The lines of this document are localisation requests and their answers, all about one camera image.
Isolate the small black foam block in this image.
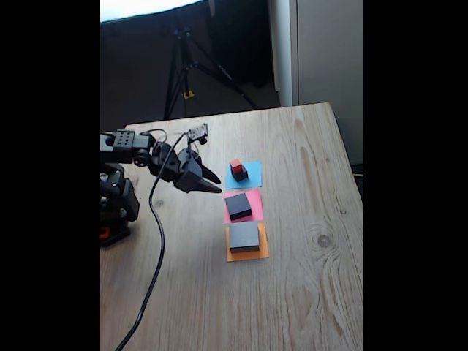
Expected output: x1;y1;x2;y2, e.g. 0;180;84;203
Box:
230;165;250;183

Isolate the medium dark foam block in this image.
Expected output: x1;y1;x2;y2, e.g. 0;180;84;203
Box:
224;192;254;222

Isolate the large grey foam block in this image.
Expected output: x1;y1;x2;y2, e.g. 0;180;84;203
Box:
229;221;261;254

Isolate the blue paper sheet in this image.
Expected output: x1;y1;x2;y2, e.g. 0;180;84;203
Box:
225;159;263;190

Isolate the pink paper sheet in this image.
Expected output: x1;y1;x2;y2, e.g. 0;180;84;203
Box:
222;188;264;224

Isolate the orange paper sheet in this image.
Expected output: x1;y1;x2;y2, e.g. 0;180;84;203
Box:
226;222;270;263

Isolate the red and black table clamp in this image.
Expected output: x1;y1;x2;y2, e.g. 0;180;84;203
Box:
100;221;132;248

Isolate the black tripod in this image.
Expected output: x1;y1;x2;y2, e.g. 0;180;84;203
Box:
163;21;260;120

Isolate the white cabinet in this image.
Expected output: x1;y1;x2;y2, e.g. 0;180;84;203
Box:
268;0;364;165

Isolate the black cable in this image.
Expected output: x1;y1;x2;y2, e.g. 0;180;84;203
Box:
115;132;189;351

